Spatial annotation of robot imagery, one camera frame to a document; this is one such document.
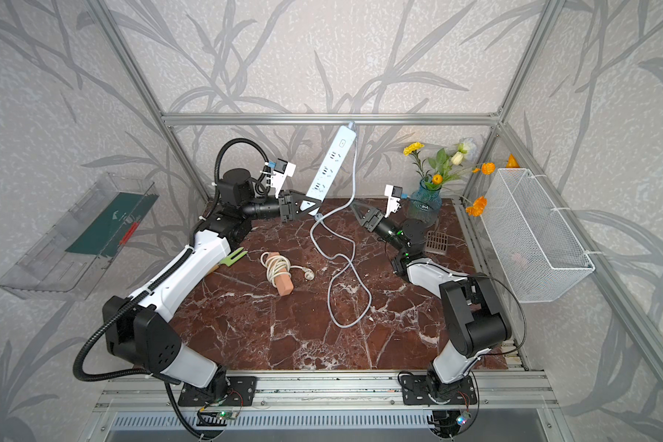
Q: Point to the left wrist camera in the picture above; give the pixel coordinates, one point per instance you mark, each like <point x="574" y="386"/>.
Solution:
<point x="280" y="170"/>

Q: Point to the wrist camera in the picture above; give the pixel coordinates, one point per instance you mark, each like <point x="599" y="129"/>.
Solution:
<point x="280" y="170"/>
<point x="394" y="195"/>

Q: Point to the brown slotted plastic scoop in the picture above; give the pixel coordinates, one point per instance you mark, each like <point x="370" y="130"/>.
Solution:
<point x="437" y="243"/>

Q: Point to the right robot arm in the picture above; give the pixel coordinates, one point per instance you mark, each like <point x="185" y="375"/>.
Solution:
<point x="474" y="314"/>

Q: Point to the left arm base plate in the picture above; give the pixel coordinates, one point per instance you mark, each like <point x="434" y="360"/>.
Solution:
<point x="237" y="391"/>

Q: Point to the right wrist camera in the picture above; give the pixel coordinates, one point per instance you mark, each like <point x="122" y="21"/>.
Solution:
<point x="394" y="195"/>

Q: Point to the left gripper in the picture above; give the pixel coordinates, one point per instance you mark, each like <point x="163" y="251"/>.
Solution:
<point x="284" y="206"/>

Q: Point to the green plastic fork toy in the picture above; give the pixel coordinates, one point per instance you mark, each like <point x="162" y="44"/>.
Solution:
<point x="233" y="257"/>

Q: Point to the aluminium front rail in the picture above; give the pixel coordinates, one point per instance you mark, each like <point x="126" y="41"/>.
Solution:
<point x="278" y="391"/>

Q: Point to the green book in tray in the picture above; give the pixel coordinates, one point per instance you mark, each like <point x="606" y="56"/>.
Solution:
<point x="114" y="225"/>

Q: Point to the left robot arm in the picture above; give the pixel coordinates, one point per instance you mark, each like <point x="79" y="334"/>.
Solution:
<point x="137" y="328"/>

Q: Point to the blue glass vase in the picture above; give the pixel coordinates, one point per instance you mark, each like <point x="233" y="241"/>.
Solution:
<point x="425" y="203"/>

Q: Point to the white wire mesh basket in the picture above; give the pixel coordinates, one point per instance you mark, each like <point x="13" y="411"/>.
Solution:
<point x="539" y="253"/>

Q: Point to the clear plastic wall tray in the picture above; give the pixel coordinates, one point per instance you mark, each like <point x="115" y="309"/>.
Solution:
<point x="68" y="262"/>

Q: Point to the grey white power strip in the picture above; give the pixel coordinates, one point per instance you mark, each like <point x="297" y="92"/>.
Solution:
<point x="332" y="163"/>

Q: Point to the artificial flower bouquet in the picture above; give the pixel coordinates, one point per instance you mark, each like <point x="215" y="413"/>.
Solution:
<point x="448" y="164"/>

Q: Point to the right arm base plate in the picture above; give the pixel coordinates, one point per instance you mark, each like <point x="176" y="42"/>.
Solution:
<point x="427" y="389"/>

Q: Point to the pink power strip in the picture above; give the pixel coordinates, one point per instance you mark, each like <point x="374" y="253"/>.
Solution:
<point x="278" y="272"/>

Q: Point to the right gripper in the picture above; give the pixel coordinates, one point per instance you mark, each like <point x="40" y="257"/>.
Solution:
<point x="380" y="219"/>

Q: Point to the aluminium frame back bar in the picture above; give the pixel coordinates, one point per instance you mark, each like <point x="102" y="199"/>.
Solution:
<point x="454" y="119"/>

